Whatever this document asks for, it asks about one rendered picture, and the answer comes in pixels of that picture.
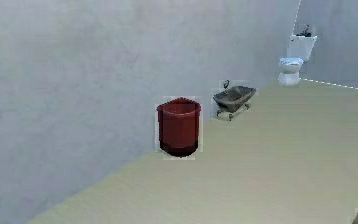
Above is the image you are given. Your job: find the black object on toilet tank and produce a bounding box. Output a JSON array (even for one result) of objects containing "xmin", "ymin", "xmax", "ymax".
[{"xmin": 295, "ymin": 24, "xmax": 313, "ymax": 38}]

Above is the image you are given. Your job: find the grey clawfoot bathtub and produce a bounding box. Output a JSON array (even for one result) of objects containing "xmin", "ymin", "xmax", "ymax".
[{"xmin": 212, "ymin": 79, "xmax": 257, "ymax": 122}]

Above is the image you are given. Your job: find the red waste bin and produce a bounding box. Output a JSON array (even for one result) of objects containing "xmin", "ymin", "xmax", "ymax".
[{"xmin": 155, "ymin": 96, "xmax": 202, "ymax": 158}]

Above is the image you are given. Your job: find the white toilet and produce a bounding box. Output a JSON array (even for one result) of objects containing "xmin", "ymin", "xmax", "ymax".
[{"xmin": 277, "ymin": 33, "xmax": 318, "ymax": 87}]

